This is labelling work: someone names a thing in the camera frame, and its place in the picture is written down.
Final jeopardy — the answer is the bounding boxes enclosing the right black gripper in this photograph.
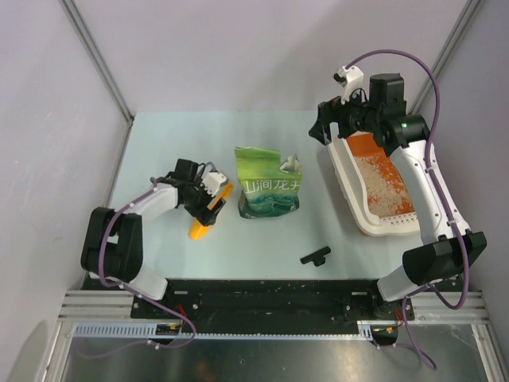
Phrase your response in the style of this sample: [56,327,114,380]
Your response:
[309,84,381,146]

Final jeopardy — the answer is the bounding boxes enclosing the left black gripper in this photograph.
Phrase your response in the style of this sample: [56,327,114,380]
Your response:
[183,177,225,226]

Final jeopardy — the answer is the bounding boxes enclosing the orange plastic scoop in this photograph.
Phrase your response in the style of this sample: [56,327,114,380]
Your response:
[188,182,234,240]

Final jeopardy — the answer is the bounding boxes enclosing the green litter bag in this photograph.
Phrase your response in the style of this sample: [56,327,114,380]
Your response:
[235,147,302,219]

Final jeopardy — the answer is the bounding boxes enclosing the black bag clip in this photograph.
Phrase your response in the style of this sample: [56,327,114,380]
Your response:
[300,246,331,267]

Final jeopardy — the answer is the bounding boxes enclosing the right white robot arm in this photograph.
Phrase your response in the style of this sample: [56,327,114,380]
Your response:
[309,66,487,319]

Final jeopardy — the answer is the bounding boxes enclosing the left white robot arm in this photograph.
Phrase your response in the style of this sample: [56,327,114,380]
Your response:
[80,158,233,318]

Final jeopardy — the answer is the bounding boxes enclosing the white orange litter box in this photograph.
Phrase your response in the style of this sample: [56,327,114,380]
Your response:
[328,133,419,236]

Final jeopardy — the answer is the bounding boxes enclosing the clean litter grains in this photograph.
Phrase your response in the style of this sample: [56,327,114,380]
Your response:
[355,155,414,218]

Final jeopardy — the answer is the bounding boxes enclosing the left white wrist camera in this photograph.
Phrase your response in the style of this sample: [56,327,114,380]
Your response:
[202,171,228,197]

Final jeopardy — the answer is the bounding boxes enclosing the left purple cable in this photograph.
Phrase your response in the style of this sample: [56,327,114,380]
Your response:
[73,160,216,358]

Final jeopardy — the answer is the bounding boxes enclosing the purple cable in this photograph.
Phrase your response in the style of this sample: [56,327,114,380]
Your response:
[344,49,472,371]
[73,160,216,358]

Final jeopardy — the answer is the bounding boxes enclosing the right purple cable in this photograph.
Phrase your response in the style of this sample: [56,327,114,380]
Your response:
[344,49,472,371]

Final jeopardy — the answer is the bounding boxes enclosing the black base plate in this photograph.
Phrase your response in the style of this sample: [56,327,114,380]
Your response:
[130,278,415,324]

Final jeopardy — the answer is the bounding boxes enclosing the white slotted cable duct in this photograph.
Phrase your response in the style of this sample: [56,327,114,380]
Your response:
[74,322,373,341]

